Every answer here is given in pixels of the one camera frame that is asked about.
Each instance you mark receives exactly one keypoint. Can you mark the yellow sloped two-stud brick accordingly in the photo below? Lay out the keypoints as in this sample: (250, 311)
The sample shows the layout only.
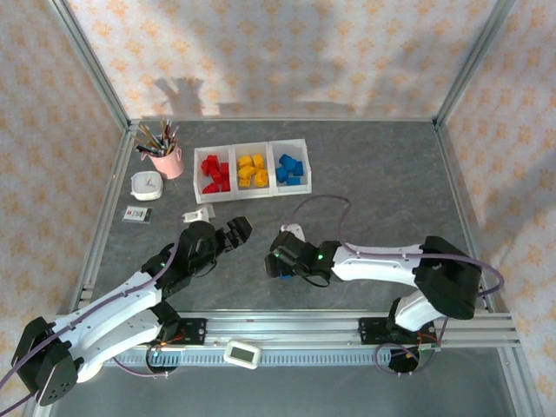
(244, 183)

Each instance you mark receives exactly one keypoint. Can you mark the red lego brick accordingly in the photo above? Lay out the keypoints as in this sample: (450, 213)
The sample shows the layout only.
(211, 188)
(212, 160)
(217, 176)
(225, 184)
(224, 168)
(207, 168)

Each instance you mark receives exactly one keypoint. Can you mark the yellow arched lego brick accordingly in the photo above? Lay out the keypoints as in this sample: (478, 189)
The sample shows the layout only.
(247, 172)

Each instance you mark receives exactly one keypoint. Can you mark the yellow square four-stud brick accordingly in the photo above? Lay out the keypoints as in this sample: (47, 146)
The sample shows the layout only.
(258, 161)

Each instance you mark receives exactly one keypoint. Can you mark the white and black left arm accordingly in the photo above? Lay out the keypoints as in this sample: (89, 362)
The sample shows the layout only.
(113, 299)

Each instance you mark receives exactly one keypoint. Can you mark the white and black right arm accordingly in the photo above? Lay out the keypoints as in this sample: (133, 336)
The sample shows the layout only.
(373, 262)

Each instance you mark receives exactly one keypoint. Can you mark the white plastic bin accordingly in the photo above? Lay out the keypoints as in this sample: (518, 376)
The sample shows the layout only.
(217, 198)
(293, 189)
(254, 193)

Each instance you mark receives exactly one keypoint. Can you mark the clear card case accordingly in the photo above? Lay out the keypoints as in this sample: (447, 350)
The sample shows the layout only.
(138, 214)

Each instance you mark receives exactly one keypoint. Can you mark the small white clock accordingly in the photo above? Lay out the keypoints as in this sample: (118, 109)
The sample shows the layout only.
(147, 187)

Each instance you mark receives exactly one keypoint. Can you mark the white digital timer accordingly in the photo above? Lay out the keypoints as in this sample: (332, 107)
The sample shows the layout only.
(242, 354)

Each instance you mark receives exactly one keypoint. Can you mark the pink metal cup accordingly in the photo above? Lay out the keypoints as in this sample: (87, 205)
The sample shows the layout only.
(167, 165)

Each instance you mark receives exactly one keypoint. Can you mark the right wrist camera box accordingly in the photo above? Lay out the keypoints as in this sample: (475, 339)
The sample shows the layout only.
(292, 230)

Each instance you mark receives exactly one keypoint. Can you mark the wide aluminium base rail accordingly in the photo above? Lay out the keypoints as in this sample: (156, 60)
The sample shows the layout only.
(282, 326)

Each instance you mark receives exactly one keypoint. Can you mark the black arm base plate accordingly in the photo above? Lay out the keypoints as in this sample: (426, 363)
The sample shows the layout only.
(371, 332)
(195, 332)

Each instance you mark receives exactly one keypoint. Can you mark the aluminium frame rail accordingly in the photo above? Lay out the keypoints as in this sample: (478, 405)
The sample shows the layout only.
(465, 217)
(282, 119)
(104, 217)

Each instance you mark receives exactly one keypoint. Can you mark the aluminium frame post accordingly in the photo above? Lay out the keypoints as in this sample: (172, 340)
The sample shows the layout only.
(90, 61)
(519, 382)
(472, 61)

